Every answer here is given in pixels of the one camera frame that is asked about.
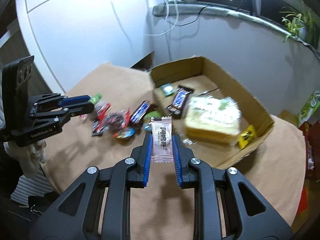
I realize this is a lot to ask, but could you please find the red date snack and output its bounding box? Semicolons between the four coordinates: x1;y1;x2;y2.
79;101;111;121

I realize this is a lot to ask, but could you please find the pink candy sachet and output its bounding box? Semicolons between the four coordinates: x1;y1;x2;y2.
151;116;174;163

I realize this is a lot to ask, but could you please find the orange jelly cup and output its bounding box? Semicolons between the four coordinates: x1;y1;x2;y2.
113;127;135;140

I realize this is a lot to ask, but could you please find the small Snickers bar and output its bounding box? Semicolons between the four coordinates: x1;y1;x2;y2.
167;85;194;119

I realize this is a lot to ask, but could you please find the teal mint candy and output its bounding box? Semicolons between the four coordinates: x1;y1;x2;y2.
160;83;175;96

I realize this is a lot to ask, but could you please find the white gloved left hand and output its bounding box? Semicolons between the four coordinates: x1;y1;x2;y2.
4;139;47;179

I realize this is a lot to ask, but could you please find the green wrapped candy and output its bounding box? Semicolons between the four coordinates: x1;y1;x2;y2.
88;93;103;105

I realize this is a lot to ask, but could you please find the small dark red candy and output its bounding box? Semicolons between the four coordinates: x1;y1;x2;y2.
92;120;109;137

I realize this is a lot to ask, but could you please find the green jelly cup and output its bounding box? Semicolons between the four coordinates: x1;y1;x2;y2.
143;111;162;133

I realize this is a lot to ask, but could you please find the red wrapped dark snack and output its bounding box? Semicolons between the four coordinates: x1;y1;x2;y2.
103;108;131;134

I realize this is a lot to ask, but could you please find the brown cardboard box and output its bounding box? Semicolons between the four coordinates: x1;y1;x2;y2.
150;56;274;169

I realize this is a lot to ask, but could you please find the wrapped sandwich bread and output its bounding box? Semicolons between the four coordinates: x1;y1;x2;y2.
184;96;242;145

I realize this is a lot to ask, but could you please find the large Snickers bar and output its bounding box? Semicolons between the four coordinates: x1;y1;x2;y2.
130;100;156;125

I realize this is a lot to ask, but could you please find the small yellow packet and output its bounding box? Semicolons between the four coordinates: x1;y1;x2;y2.
238;125;257;150

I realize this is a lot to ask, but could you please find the green snack bag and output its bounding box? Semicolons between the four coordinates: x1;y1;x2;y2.
297;90;320;127

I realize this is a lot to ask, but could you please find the potted spider plant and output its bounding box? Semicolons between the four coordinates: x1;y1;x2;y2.
279;0;319;48

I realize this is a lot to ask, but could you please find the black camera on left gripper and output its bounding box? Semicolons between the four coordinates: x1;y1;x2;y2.
2;56;34;129

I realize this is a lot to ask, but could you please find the black cable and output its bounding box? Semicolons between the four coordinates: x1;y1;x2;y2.
166;4;208;28

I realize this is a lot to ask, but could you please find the white cable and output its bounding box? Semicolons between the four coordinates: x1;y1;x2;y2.
143;0;180;37

